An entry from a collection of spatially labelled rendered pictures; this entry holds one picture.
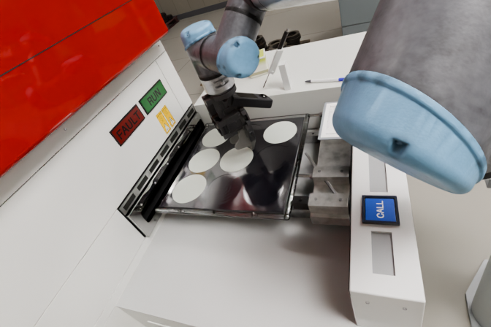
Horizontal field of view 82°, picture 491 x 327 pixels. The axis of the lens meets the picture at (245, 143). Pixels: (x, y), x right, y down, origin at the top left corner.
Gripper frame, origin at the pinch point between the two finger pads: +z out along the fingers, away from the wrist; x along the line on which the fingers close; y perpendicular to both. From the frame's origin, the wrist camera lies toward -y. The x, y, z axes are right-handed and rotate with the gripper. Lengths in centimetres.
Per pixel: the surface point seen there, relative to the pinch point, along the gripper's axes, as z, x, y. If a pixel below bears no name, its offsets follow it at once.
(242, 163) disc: 1.2, 3.3, 5.7
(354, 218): -4.7, 38.0, -2.5
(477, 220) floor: 91, 20, -81
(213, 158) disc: 1.3, -5.7, 11.3
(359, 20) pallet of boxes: 49, -137, -162
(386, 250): -4.4, 44.9, -2.2
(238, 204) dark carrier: 1.2, 15.5, 12.6
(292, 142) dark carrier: 1.3, 6.5, -9.0
